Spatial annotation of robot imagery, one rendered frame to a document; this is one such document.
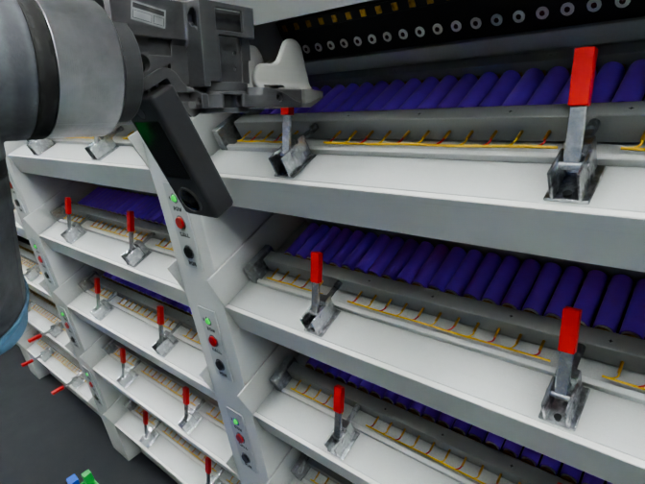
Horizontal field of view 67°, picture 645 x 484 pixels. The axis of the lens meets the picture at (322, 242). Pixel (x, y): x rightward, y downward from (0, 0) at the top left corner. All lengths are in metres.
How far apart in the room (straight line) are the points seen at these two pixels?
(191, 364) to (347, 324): 0.43
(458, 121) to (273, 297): 0.34
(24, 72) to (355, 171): 0.27
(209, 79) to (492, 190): 0.23
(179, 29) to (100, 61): 0.09
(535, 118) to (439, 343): 0.23
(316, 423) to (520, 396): 0.34
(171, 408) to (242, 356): 0.45
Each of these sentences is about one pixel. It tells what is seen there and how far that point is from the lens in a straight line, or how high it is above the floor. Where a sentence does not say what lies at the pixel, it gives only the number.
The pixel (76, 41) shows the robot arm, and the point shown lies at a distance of 0.35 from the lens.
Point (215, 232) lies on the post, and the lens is 0.65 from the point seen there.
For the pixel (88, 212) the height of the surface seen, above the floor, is 0.75.
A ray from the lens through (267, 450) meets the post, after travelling 0.84.
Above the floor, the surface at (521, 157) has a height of 0.91.
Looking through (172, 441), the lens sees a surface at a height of 0.16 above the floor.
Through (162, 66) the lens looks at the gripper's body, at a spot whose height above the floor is 1.01.
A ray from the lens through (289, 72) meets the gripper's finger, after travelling 0.47.
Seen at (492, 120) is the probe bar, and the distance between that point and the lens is 0.42.
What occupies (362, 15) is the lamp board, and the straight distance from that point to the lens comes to 0.59.
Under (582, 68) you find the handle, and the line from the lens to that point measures 0.36.
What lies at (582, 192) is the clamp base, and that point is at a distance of 0.35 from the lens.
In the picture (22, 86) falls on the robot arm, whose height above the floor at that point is 1.01.
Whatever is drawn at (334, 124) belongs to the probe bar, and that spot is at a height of 0.93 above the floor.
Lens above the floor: 1.01
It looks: 22 degrees down
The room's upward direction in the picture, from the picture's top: 9 degrees counter-clockwise
